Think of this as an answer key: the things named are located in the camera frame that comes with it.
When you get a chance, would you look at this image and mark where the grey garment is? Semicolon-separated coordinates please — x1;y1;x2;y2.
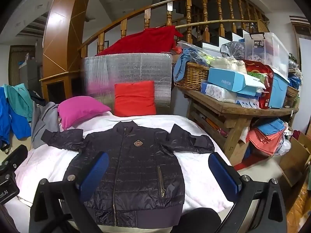
30;101;60;150

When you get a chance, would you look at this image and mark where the grey metal cabinet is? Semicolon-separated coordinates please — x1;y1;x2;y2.
19;59;43;95

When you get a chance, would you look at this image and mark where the wicker basket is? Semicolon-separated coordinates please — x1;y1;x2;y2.
174;62;211;91

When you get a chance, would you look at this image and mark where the pink pillow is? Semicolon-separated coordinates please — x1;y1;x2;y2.
57;96;112;130

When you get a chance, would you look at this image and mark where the wooden table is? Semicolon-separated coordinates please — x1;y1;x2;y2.
175;85;299;159

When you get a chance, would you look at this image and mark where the stack of pink cloths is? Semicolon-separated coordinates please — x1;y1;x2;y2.
248;127;285;156

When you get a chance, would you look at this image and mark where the dark speckled plastic bag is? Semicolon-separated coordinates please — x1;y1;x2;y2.
220;41;246;61

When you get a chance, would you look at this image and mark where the wooden low cabinet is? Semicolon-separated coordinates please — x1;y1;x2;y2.
40;71;84;102

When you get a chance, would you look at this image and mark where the teal shirt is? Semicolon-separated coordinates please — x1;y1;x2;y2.
2;83;34;123

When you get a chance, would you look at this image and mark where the clear plastic storage box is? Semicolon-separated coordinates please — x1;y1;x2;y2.
244;32;289;72

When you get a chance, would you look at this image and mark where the black quilted jacket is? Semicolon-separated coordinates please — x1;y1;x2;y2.
41;121;215;227

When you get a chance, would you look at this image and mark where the red cloth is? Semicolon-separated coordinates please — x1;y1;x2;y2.
96;25;184;56

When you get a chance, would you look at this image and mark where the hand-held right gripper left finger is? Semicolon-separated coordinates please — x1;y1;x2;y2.
29;151;110;233

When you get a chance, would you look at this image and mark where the cream cloth bundle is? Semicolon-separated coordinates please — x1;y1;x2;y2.
209;57;248;74

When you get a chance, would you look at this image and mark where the wooden stair railing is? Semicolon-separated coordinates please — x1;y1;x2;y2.
78;0;270;59

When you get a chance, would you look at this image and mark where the stack of blue cloths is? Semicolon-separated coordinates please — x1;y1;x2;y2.
256;118;286;135

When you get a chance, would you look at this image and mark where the light blue cardboard box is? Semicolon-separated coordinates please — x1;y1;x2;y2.
207;67;266;96

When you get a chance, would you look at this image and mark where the wooden pillar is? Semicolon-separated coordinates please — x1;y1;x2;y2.
40;0;94;102

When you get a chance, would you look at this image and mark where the brown cardboard box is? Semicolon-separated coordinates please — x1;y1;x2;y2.
279;132;311;187

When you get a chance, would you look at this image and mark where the blue dotted tissue pack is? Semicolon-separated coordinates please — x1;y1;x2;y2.
236;96;261;109

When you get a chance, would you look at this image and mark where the white patterned tissue pack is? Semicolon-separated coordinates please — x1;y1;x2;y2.
205;84;237;103

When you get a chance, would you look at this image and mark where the blue cloth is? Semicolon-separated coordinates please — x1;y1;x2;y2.
173;48;209;82

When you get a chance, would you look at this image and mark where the blue jacket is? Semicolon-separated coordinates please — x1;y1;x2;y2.
0;86;32;146

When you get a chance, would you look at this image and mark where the red package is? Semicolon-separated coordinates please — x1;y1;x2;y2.
242;59;274;109

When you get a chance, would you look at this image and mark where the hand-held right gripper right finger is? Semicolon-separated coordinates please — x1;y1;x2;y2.
208;152;288;233

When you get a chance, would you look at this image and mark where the white fleece blanket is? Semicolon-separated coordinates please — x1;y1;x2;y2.
15;110;234;209

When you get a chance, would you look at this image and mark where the silver foil insulation mat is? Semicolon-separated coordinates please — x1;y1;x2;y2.
83;52;173;115

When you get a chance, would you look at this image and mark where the red pillow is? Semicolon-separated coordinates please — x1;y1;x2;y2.
114;81;157;117

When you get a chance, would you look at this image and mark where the blue plastic bin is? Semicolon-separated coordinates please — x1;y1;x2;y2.
268;73;291;109

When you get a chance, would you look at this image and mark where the bamboo pole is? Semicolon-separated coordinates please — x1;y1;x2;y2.
174;19;268;30

